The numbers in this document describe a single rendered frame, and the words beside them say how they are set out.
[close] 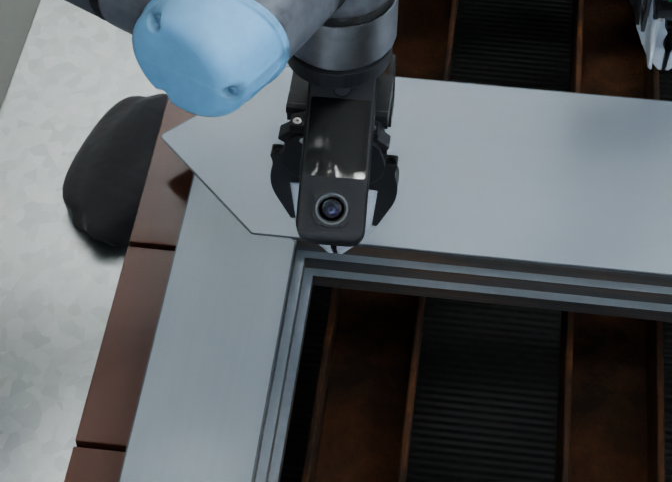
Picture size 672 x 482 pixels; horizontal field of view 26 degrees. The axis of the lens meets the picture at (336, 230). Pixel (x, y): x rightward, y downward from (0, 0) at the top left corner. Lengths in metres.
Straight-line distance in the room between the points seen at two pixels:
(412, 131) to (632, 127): 0.18
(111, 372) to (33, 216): 0.32
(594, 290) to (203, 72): 0.44
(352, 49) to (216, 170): 0.27
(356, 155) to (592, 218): 0.25
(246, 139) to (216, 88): 0.39
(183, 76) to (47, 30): 0.74
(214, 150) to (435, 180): 0.18
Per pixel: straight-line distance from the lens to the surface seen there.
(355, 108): 0.96
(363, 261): 1.11
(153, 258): 1.14
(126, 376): 1.08
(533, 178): 1.16
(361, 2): 0.89
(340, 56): 0.92
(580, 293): 1.12
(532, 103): 1.21
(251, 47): 0.79
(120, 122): 1.40
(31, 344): 1.29
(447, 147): 1.17
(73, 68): 1.50
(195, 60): 0.79
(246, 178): 1.15
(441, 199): 1.14
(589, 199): 1.15
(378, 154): 0.99
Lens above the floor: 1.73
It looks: 52 degrees down
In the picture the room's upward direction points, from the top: straight up
